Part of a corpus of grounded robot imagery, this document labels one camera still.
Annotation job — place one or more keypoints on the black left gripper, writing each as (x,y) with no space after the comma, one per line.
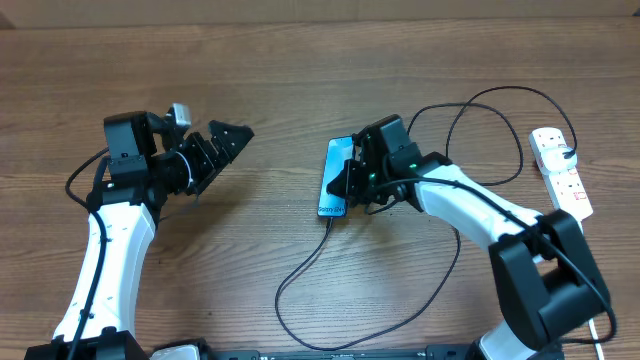
(209,161)

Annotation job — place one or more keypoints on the white charger plug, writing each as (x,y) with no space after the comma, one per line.
(557,159)

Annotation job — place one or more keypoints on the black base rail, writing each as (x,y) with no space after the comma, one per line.
(325,355)

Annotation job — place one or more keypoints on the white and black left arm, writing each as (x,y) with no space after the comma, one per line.
(147,158)

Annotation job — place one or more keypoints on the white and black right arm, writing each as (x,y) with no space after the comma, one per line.
(546,278)

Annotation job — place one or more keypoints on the white power strip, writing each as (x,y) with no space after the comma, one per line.
(565,189)

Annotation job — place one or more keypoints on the Galaxy S24+ smartphone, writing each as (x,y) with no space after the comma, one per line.
(339,150)

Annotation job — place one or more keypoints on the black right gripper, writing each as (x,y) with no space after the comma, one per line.
(350,185)

